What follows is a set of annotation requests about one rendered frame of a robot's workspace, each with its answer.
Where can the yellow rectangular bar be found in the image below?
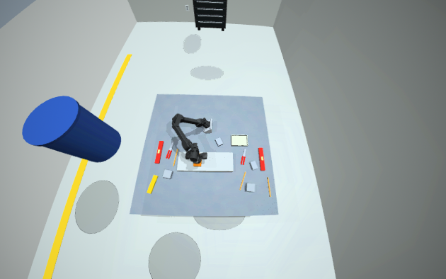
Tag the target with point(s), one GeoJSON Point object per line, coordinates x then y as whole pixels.
{"type": "Point", "coordinates": [152, 184]}

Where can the red flat bar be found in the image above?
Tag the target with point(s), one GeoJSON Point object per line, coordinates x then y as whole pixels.
{"type": "Point", "coordinates": [159, 152]}
{"type": "Point", "coordinates": [262, 167]}

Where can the white panel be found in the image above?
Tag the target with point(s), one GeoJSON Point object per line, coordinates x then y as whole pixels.
{"type": "Point", "coordinates": [215, 162]}

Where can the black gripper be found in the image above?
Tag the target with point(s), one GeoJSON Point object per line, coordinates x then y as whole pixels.
{"type": "Point", "coordinates": [202, 155]}

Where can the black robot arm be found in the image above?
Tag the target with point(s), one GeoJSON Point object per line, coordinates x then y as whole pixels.
{"type": "Point", "coordinates": [186, 143]}

